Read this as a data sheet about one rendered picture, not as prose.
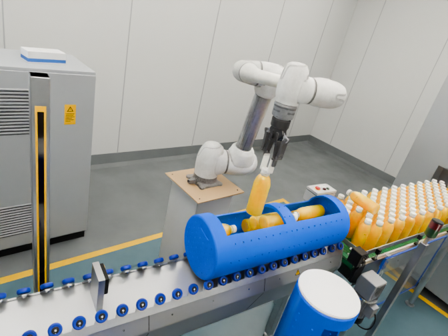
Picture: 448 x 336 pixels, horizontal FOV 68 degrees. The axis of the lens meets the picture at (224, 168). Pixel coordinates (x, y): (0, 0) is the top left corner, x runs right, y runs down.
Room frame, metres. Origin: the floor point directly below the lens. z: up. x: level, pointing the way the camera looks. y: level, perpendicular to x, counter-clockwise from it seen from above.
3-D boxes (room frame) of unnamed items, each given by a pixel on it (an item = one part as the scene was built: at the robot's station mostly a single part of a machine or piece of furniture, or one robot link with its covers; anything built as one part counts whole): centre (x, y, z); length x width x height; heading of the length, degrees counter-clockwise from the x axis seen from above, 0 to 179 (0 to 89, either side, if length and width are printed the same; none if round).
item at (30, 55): (2.22, 1.36, 1.48); 0.24 x 0.12 x 0.08; 144
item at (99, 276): (0.91, 0.35, 1.00); 0.10 x 0.04 x 0.15; 38
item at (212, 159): (1.94, 0.10, 1.18); 0.18 x 0.16 x 0.22; 111
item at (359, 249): (1.60, -0.86, 0.95); 0.10 x 0.07 x 0.10; 38
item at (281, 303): (1.75, -0.61, 0.31); 0.06 x 0.06 x 0.63; 38
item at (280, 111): (1.29, -0.17, 1.73); 0.09 x 0.09 x 0.06
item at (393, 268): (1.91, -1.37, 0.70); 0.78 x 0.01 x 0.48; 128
